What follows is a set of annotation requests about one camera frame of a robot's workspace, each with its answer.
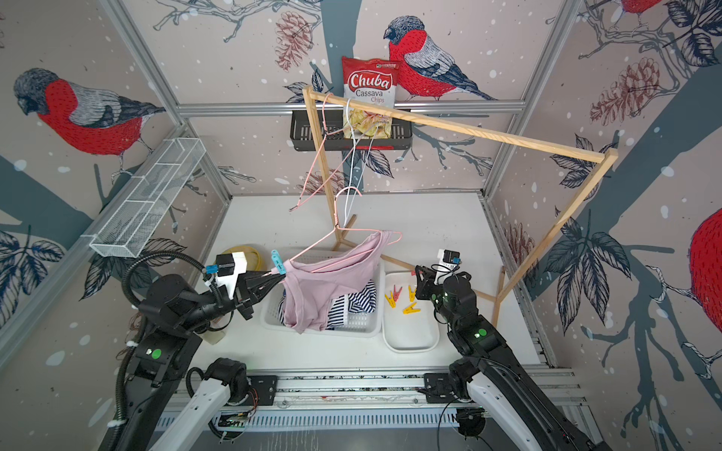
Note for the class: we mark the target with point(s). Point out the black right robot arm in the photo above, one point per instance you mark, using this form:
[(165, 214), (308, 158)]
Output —
[(489, 374)]

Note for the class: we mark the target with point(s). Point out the white perforated plastic basket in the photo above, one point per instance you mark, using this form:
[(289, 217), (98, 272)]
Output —
[(315, 256)]

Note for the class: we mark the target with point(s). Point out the striped tank top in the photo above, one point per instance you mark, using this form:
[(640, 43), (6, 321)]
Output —
[(352, 312)]

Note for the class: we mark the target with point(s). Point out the clear bottle black cap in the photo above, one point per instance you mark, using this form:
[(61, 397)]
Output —
[(213, 337)]

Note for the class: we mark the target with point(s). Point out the wooden clothes rack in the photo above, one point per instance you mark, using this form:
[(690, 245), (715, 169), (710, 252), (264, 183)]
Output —
[(316, 102)]

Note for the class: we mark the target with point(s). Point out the black wall basket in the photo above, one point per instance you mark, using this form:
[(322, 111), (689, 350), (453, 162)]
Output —
[(401, 134)]

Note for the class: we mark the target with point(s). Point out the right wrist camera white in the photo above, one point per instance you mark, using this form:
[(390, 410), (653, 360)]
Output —
[(449, 262)]

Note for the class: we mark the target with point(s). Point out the pink tank top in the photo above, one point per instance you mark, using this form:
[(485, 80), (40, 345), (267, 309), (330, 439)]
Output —
[(311, 287)]

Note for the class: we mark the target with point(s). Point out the white plastic tray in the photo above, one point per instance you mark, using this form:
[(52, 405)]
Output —
[(414, 333)]

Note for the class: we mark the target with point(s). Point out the red clothespin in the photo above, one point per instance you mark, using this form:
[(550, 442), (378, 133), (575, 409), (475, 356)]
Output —
[(396, 294)]

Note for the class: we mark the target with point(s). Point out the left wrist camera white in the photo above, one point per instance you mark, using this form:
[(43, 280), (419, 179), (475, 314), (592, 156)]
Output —
[(224, 272)]

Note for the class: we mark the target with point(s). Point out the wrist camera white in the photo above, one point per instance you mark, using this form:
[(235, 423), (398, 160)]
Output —
[(224, 272), (449, 262)]

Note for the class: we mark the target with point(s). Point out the teal clothespin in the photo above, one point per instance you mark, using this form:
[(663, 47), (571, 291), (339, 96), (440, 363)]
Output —
[(278, 262)]

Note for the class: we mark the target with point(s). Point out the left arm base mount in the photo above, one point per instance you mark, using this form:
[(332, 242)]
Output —
[(253, 391)]

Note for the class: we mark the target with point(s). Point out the yellow bowl with buns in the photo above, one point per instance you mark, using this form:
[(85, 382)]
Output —
[(253, 256)]

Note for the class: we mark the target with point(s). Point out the white wire mesh shelf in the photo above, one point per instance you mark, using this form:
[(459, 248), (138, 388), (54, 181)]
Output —
[(134, 222)]

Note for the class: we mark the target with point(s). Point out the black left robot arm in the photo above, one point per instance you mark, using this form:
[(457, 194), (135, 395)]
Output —
[(162, 401)]

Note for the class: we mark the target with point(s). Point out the cassava chips bag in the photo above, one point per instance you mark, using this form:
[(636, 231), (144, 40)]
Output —
[(371, 81)]

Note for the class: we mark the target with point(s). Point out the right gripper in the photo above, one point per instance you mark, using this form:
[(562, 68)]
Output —
[(423, 287)]

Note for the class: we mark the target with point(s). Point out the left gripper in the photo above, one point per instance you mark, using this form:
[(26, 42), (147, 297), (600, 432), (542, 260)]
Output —
[(250, 293)]

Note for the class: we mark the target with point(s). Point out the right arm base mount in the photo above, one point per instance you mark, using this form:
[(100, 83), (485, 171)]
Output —
[(440, 389)]

